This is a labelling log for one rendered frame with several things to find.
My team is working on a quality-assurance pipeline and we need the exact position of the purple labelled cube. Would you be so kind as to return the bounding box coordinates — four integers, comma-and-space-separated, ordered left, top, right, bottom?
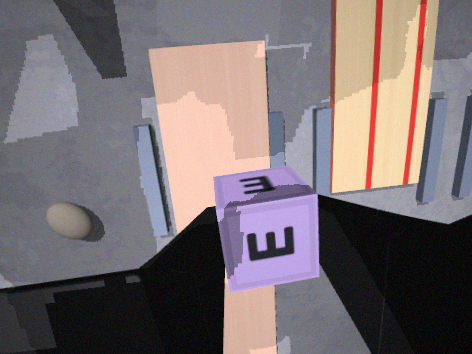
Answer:
213, 165, 319, 293

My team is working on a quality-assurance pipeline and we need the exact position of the pale peach strip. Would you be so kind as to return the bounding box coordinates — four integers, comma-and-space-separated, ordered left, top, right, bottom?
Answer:
149, 40, 277, 354

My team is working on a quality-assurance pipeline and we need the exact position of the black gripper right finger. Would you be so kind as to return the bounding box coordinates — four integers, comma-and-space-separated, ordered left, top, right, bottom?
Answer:
317, 194, 472, 354

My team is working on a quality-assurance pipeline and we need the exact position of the beige egg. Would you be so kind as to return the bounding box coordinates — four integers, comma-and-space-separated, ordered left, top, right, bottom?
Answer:
46, 201, 94, 240

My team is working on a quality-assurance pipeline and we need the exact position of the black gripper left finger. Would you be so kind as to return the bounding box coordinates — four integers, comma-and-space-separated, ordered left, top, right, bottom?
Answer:
0, 206, 225, 354

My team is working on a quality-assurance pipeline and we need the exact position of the cream flat strip with red stripes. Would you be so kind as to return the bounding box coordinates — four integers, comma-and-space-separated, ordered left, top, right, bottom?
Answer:
329, 0, 439, 193

